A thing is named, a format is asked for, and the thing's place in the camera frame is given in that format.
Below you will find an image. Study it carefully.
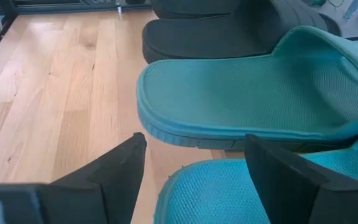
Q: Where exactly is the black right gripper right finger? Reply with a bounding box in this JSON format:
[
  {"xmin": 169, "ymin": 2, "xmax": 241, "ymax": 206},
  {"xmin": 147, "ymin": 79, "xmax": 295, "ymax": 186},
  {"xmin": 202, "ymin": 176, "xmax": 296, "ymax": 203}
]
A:
[{"xmin": 244, "ymin": 134, "xmax": 358, "ymax": 224}]

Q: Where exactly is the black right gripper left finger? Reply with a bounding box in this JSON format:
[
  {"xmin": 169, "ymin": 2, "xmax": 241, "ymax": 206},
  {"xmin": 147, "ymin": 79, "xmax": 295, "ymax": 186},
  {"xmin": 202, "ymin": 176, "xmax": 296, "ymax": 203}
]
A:
[{"xmin": 39, "ymin": 132, "xmax": 148, "ymax": 224}]

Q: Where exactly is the teal slide sandal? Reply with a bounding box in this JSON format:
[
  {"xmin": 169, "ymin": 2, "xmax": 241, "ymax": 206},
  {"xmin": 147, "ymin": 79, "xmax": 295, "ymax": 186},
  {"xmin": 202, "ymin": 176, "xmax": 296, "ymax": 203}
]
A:
[
  {"xmin": 153, "ymin": 124, "xmax": 358, "ymax": 224},
  {"xmin": 136, "ymin": 25, "xmax": 358, "ymax": 154}
]

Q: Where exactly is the dark navy slide sandal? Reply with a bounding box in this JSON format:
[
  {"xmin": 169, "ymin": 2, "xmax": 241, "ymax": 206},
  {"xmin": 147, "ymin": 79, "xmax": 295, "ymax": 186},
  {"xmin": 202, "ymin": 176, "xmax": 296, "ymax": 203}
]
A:
[
  {"xmin": 150, "ymin": 0, "xmax": 244, "ymax": 20},
  {"xmin": 141, "ymin": 0, "xmax": 343, "ymax": 65}
]

